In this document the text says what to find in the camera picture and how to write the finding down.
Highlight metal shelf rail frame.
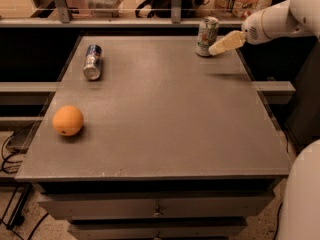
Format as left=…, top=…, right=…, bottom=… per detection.
left=0, top=0, right=314, bottom=29

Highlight grey drawer cabinet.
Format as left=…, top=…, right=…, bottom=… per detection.
left=17, top=36, right=291, bottom=229

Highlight upper drawer with knob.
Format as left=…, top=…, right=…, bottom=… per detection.
left=38, top=192, right=274, bottom=220

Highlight orange fruit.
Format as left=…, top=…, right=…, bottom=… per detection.
left=52, top=106, right=84, bottom=136

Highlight black cables on left floor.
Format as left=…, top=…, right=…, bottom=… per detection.
left=0, top=123, right=50, bottom=240

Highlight dark bag on shelf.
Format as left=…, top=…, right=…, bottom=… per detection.
left=135, top=0, right=211, bottom=18

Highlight black cable on right floor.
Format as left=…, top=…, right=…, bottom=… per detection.
left=272, top=202, right=284, bottom=240

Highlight clear plastic container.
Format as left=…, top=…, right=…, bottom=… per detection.
left=86, top=0, right=123, bottom=18

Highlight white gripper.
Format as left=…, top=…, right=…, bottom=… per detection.
left=209, top=10, right=270, bottom=56

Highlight lower drawer with knob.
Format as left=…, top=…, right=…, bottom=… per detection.
left=68, top=225, right=243, bottom=240

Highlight blue silver energy drink can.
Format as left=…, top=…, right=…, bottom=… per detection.
left=83, top=44, right=102, bottom=81

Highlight drawer with knob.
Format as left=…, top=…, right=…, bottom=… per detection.
left=38, top=192, right=274, bottom=220
left=68, top=225, right=243, bottom=240

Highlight green white 7up can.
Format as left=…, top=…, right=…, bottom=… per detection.
left=195, top=16, right=219, bottom=57

